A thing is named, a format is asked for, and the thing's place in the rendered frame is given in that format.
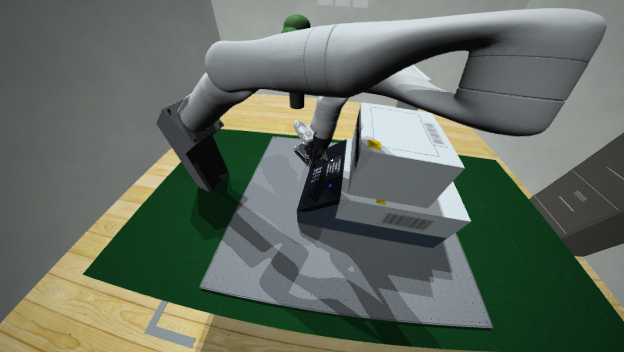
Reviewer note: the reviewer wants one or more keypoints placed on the white benchtop thermal cycler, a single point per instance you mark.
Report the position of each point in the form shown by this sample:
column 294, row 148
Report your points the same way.
column 385, row 186

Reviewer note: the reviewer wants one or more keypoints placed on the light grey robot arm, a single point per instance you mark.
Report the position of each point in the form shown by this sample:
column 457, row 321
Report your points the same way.
column 521, row 65

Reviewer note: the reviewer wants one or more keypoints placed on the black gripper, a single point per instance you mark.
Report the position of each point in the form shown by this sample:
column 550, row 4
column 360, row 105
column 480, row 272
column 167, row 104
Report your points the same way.
column 315, row 152

